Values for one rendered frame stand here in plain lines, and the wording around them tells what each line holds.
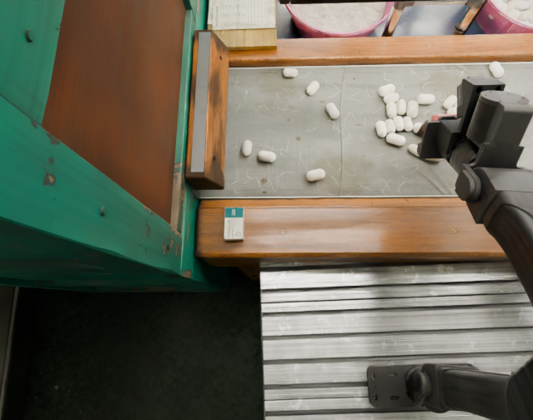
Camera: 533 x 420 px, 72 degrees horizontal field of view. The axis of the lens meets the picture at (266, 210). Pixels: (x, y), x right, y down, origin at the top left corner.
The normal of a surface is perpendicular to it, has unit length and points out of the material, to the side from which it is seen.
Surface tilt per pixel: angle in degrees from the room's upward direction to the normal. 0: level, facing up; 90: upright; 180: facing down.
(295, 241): 0
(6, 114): 90
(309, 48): 0
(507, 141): 50
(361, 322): 0
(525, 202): 32
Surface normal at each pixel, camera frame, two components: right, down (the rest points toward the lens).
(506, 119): -0.07, 0.57
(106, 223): 1.00, 0.00
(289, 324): -0.04, -0.25
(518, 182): 0.01, -0.73
